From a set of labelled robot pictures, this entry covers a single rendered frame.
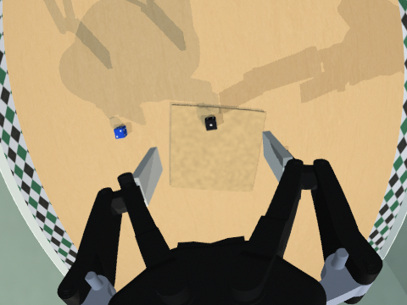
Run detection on tan square mat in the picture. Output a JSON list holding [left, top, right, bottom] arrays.
[[170, 105, 265, 192]]

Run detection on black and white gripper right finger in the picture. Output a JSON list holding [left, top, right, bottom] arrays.
[[227, 130, 382, 305]]

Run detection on blue die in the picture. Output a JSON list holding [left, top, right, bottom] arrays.
[[114, 125, 128, 139]]

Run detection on black die with white pips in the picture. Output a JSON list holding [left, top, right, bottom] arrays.
[[205, 117, 217, 130]]

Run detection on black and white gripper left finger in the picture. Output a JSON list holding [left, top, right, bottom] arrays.
[[58, 147, 191, 305]]

